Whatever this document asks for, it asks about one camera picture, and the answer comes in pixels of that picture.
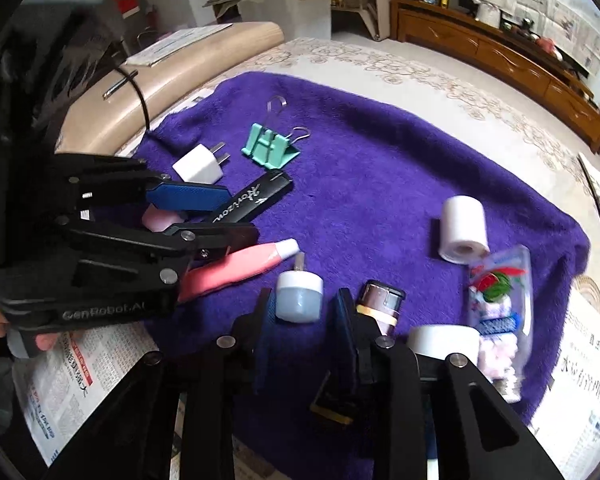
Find wall newspapers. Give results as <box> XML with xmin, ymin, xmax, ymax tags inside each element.
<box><xmin>442</xmin><ymin>0</ymin><xmax>600</xmax><ymax>76</ymax></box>

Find black cable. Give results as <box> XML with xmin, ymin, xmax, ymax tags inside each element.
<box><xmin>102</xmin><ymin>71</ymin><xmax>153</xmax><ymax>133</ymax></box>

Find small white blue bottle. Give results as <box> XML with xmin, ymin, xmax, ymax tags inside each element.
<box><xmin>275</xmin><ymin>252</ymin><xmax>325</xmax><ymax>324</ymax></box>

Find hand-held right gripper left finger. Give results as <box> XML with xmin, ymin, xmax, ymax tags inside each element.
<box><xmin>45</xmin><ymin>287</ymin><xmax>273</xmax><ymax>480</ymax></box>

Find brown rectangular tin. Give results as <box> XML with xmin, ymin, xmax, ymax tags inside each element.
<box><xmin>310</xmin><ymin>280</ymin><xmax>407</xmax><ymax>426</ymax></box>

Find newspaper sheet with large headline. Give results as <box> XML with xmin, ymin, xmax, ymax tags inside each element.
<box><xmin>527</xmin><ymin>275</ymin><xmax>600</xmax><ymax>480</ymax></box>

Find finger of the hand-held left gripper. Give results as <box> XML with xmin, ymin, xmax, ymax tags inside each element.
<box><xmin>40</xmin><ymin>217</ymin><xmax>260</xmax><ymax>293</ymax></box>
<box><xmin>55</xmin><ymin>155</ymin><xmax>229</xmax><ymax>213</ymax></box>

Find pink correction pen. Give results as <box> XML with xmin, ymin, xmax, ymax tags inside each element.
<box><xmin>177</xmin><ymin>238</ymin><xmax>301</xmax><ymax>303</ymax></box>

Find white tape roll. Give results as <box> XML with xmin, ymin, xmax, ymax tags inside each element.
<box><xmin>437</xmin><ymin>195</ymin><xmax>491</xmax><ymax>265</ymax></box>

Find clear plastic candy bottle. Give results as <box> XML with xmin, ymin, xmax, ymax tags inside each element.
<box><xmin>467</xmin><ymin>245</ymin><xmax>533</xmax><ymax>403</ymax></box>

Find wooden cabinet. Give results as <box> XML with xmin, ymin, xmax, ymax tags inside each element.
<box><xmin>390</xmin><ymin>0</ymin><xmax>600</xmax><ymax>153</ymax></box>

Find white box base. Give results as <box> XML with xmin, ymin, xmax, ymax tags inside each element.
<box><xmin>237</xmin><ymin>0</ymin><xmax>333</xmax><ymax>41</ymax></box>

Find purple towel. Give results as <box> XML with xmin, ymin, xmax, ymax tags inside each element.
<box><xmin>115</xmin><ymin>71</ymin><xmax>592</xmax><ymax>480</ymax></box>

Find white charger plug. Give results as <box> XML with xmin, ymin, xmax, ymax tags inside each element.
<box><xmin>172</xmin><ymin>141</ymin><xmax>231</xmax><ymax>184</ymax></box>

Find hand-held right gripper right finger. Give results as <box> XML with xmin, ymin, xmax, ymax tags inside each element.
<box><xmin>331</xmin><ymin>287</ymin><xmax>565</xmax><ymax>480</ymax></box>

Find white booklet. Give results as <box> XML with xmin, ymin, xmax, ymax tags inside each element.
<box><xmin>125</xmin><ymin>23</ymin><xmax>233</xmax><ymax>67</ymax></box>

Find blue and white bottle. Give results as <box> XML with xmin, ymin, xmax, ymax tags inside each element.
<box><xmin>407</xmin><ymin>324</ymin><xmax>482</xmax><ymax>376</ymax></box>

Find pink object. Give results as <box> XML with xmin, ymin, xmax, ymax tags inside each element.
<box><xmin>536</xmin><ymin>35</ymin><xmax>565</xmax><ymax>61</ymax></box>

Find green binder clip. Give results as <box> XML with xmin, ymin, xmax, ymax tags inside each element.
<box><xmin>240</xmin><ymin>96</ymin><xmax>312</xmax><ymax>170</ymax></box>

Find black slim box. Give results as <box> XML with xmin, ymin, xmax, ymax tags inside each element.
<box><xmin>200</xmin><ymin>170</ymin><xmax>295</xmax><ymax>226</ymax></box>

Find pink eraser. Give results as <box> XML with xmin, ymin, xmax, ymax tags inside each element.
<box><xmin>141</xmin><ymin>203</ymin><xmax>188</xmax><ymax>233</ymax></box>

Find white jar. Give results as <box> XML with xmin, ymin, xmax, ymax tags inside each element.
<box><xmin>475</xmin><ymin>2</ymin><xmax>503</xmax><ymax>28</ymax></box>

